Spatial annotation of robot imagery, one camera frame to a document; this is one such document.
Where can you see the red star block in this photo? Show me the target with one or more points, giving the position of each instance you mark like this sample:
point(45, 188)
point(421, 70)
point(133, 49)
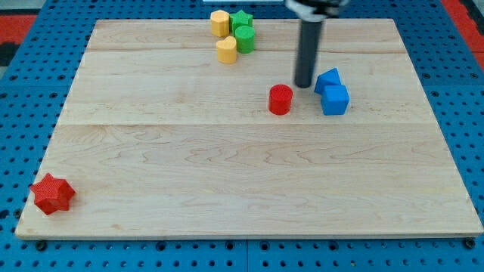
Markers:
point(52, 194)

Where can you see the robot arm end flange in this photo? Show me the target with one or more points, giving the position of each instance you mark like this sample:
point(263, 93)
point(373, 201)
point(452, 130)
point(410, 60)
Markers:
point(316, 10)

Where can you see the green star block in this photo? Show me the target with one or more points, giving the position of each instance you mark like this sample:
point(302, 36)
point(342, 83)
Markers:
point(240, 18)

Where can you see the red cylinder block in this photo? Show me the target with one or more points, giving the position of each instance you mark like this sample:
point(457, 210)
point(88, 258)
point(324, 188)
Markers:
point(280, 99)

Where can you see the green cylinder block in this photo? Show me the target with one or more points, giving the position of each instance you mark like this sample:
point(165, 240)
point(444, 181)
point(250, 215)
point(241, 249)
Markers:
point(245, 38)

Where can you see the yellow heart block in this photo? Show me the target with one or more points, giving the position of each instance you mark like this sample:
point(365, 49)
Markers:
point(226, 50)

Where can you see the wooden board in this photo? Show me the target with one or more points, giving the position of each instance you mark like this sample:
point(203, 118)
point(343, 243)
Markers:
point(160, 141)

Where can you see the yellow hexagon block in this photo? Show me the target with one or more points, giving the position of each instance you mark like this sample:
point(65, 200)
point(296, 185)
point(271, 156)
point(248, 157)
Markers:
point(220, 23)

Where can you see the blue triangle block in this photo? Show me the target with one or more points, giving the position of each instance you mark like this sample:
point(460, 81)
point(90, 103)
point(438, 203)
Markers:
point(331, 77)

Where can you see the blue cube block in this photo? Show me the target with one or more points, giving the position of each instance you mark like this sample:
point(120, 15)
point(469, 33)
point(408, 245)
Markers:
point(334, 100)

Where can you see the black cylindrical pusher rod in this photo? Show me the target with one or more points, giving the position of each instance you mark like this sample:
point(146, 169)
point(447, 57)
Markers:
point(309, 35)

